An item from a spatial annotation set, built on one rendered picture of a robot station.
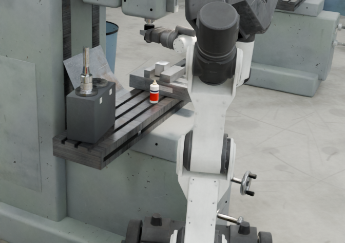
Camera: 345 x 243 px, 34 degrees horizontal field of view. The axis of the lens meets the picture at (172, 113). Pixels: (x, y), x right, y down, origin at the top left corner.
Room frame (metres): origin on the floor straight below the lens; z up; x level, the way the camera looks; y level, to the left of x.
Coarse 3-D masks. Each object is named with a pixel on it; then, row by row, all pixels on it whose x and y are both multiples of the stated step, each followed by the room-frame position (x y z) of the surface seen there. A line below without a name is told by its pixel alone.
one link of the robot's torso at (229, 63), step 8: (200, 56) 1.65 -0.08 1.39; (232, 56) 1.65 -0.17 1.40; (200, 64) 1.66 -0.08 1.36; (208, 64) 1.64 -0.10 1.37; (216, 64) 1.64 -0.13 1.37; (224, 64) 1.64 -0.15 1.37; (232, 64) 1.65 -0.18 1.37; (200, 72) 1.67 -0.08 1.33; (208, 72) 1.66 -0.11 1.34; (216, 72) 1.66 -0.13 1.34; (224, 72) 1.66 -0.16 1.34; (232, 72) 1.68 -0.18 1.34; (208, 80) 1.68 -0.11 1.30; (216, 80) 1.68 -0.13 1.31; (224, 80) 1.68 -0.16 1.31
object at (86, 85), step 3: (81, 78) 2.02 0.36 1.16; (81, 81) 2.02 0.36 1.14; (84, 81) 2.02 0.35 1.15; (87, 81) 2.02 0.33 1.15; (90, 81) 2.02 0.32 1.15; (81, 84) 2.02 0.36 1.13; (84, 84) 2.02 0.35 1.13; (87, 84) 2.02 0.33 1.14; (90, 84) 2.02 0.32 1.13; (81, 87) 2.02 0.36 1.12; (84, 87) 2.02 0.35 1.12; (87, 87) 2.02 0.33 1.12; (90, 87) 2.02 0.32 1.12; (81, 90) 2.02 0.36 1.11; (84, 90) 2.02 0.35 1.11; (87, 90) 2.02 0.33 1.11; (90, 90) 2.02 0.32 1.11
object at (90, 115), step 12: (96, 84) 2.10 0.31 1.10; (108, 84) 2.14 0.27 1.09; (72, 96) 2.00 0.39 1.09; (84, 96) 1.99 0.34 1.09; (96, 96) 2.01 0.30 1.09; (108, 96) 2.10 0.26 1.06; (72, 108) 1.99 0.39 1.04; (84, 108) 1.98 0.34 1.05; (96, 108) 1.98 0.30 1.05; (108, 108) 2.10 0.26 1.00; (72, 120) 1.99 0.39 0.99; (84, 120) 1.98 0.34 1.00; (96, 120) 1.98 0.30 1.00; (108, 120) 2.10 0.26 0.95; (72, 132) 1.99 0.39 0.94; (84, 132) 1.98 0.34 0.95; (96, 132) 1.98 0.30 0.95
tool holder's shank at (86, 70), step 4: (84, 48) 2.03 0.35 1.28; (88, 48) 2.03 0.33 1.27; (84, 52) 2.03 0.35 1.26; (88, 52) 2.03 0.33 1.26; (84, 56) 2.03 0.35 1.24; (88, 56) 2.03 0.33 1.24; (84, 60) 2.03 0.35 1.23; (88, 60) 2.03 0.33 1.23; (84, 64) 2.03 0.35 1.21; (88, 64) 2.03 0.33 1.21; (84, 68) 2.03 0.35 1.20; (88, 68) 2.03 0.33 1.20; (84, 72) 2.02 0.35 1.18; (88, 72) 2.03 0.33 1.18
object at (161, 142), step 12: (168, 120) 2.41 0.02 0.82; (180, 120) 2.42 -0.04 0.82; (192, 120) 2.43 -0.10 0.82; (156, 132) 2.27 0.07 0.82; (168, 132) 2.28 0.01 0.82; (180, 132) 2.29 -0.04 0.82; (144, 144) 2.28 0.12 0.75; (156, 144) 2.25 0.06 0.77; (168, 144) 2.23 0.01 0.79; (156, 156) 2.26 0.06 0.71; (168, 156) 2.23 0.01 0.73
